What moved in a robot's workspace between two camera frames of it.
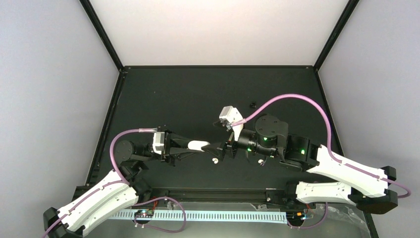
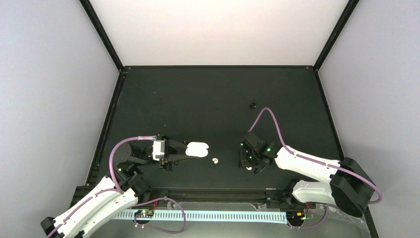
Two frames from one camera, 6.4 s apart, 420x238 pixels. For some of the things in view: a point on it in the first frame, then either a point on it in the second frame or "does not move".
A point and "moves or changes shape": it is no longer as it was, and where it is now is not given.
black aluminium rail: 215,197 does not move
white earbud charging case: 196,145 moves or changes shape
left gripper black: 178,151 -> 176,158
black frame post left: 103,33 does not move
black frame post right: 348,10 does not move
